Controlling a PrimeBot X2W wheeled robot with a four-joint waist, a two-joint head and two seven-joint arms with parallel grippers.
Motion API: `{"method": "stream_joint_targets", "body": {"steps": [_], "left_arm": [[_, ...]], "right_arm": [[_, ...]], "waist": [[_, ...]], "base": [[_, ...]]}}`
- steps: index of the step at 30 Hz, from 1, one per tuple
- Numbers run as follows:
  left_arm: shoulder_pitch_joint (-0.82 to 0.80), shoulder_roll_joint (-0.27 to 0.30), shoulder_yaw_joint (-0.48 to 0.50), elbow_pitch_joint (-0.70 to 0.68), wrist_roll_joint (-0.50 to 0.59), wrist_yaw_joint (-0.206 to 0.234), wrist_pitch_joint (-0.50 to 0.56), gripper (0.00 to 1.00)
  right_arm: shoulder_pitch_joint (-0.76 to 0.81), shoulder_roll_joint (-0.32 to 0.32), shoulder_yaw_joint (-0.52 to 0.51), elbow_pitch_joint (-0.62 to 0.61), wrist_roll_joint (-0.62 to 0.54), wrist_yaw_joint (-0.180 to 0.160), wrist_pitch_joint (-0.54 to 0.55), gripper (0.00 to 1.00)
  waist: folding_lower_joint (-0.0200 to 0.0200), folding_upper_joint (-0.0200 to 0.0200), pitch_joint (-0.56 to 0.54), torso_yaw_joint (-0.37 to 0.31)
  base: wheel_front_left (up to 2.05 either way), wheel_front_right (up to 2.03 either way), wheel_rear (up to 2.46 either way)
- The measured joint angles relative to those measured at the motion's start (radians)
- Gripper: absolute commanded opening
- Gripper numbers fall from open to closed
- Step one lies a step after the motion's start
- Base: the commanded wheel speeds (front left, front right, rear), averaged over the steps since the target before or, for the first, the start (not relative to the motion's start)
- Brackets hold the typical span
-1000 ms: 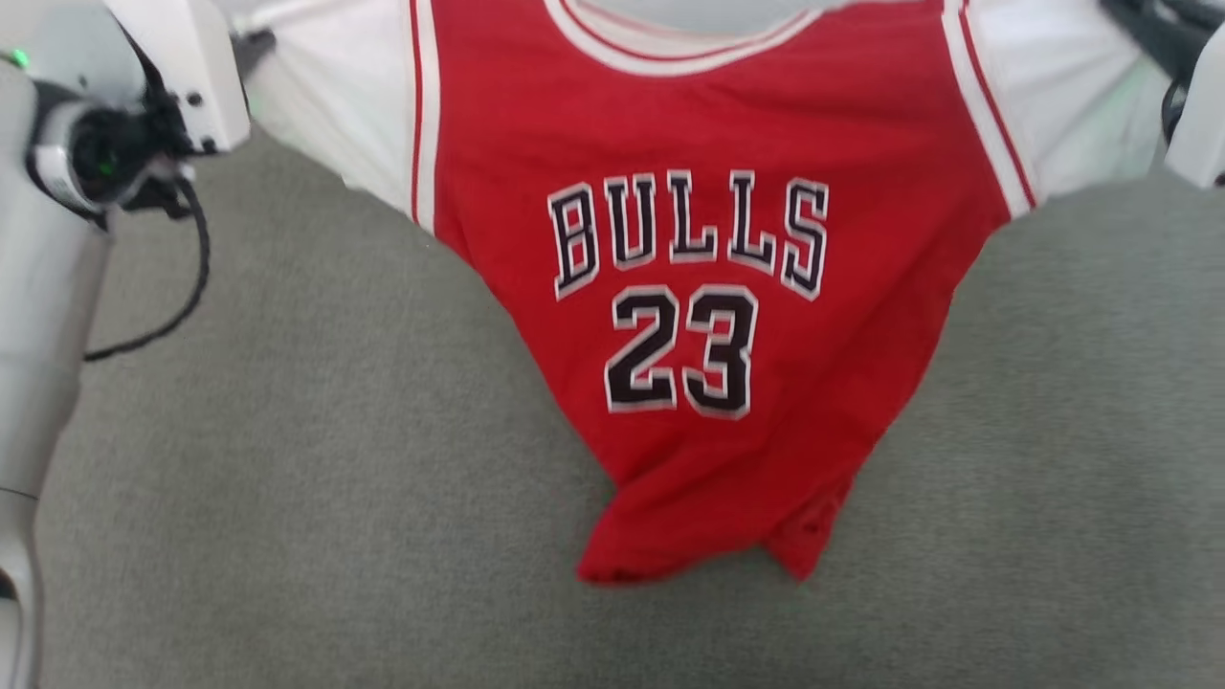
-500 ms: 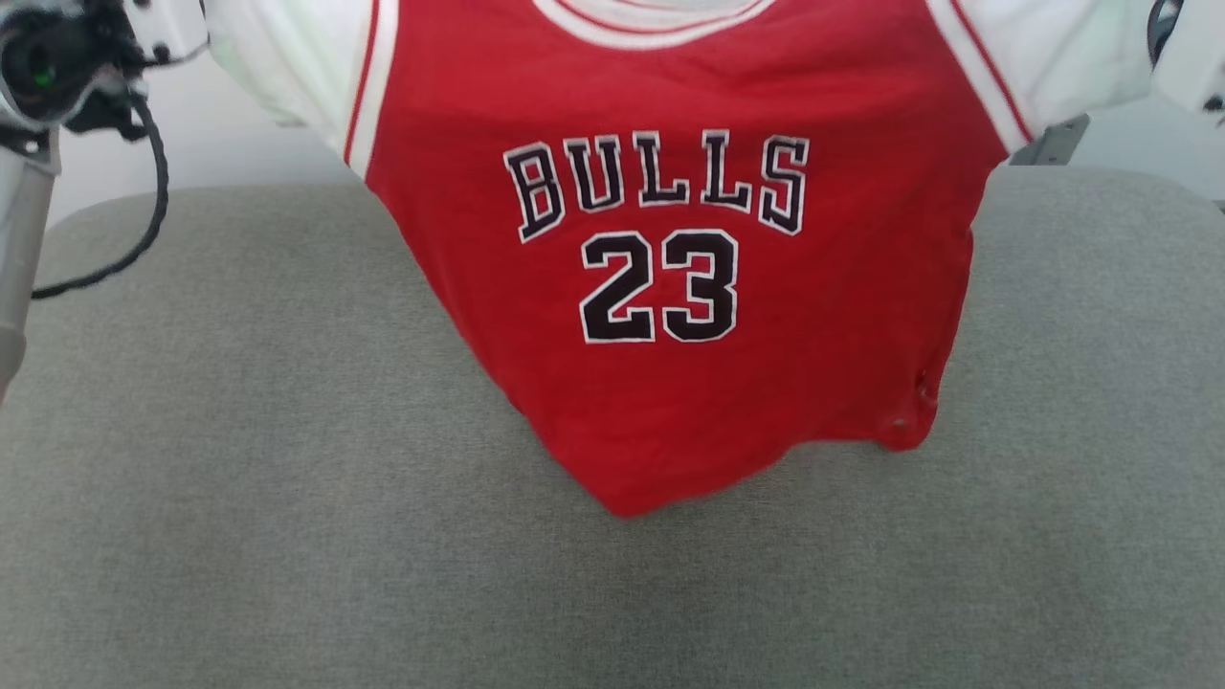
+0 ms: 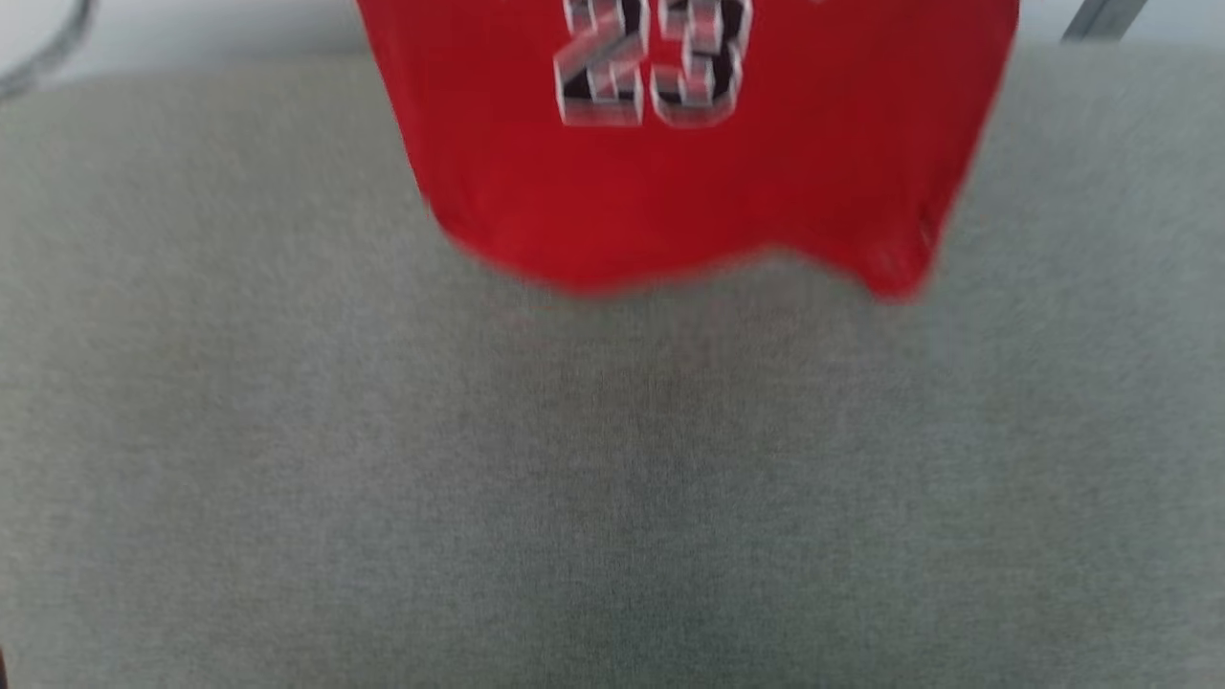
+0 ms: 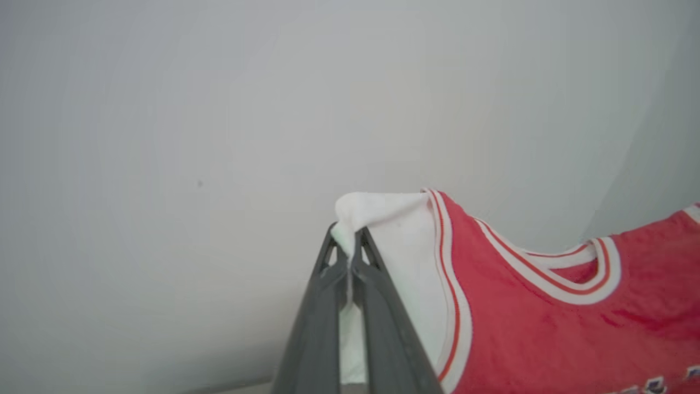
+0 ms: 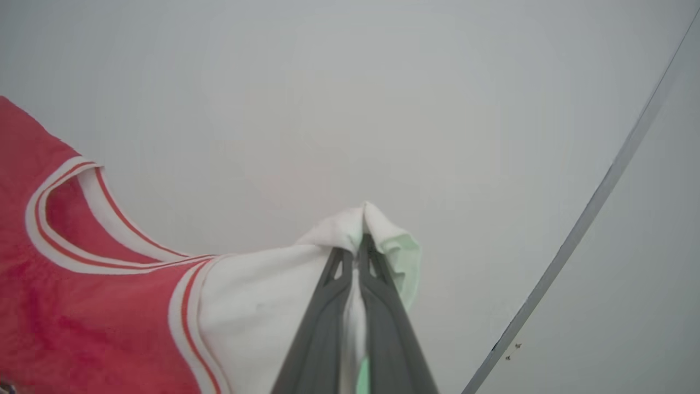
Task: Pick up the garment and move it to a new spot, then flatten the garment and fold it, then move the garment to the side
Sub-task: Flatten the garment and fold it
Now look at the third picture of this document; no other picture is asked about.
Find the red basketball jersey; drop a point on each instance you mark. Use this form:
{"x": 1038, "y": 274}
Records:
{"x": 670, "y": 191}

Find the grey fabric sofa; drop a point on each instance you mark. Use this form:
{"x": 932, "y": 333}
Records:
{"x": 612, "y": 478}

